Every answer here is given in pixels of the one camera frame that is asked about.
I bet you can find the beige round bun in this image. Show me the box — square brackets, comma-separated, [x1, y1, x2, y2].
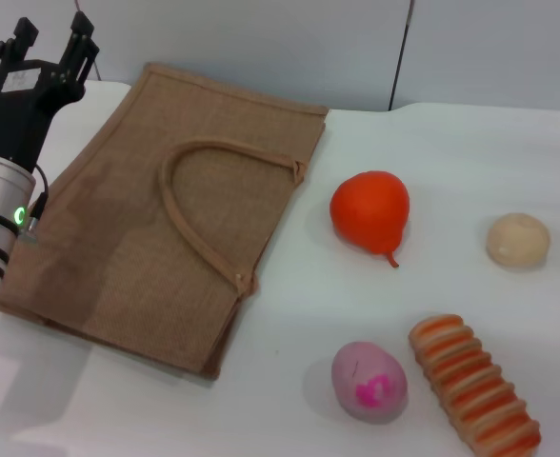
[486, 212, 551, 271]

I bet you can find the pink toy peach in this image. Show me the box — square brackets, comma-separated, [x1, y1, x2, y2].
[330, 340, 409, 427]

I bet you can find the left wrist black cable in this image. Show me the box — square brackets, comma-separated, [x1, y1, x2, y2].
[16, 164, 50, 244]

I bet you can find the orange toy fruit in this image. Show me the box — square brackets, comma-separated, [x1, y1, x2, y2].
[329, 169, 411, 270]

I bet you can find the orange striped bread roll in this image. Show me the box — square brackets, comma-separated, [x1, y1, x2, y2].
[407, 312, 543, 456]

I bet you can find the brown jute handbag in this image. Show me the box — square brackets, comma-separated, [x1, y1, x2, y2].
[0, 61, 331, 382]

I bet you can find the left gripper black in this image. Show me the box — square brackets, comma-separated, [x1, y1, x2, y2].
[0, 10, 102, 171]

